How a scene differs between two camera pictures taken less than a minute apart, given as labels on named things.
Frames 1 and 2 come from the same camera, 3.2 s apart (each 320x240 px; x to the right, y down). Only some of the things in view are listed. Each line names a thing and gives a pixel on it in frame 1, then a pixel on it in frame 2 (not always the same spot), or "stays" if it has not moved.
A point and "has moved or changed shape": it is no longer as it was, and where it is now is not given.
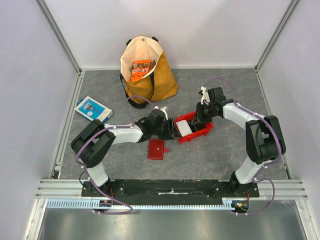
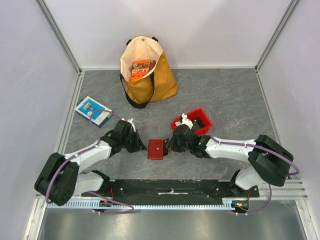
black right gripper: (198, 114) to (175, 144)
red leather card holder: (156, 149) stays
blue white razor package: (93, 110) stays
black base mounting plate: (170, 190) stays
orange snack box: (140, 69) stays
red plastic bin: (189, 117) has moved or changed shape
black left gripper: (170, 133) to (138, 145)
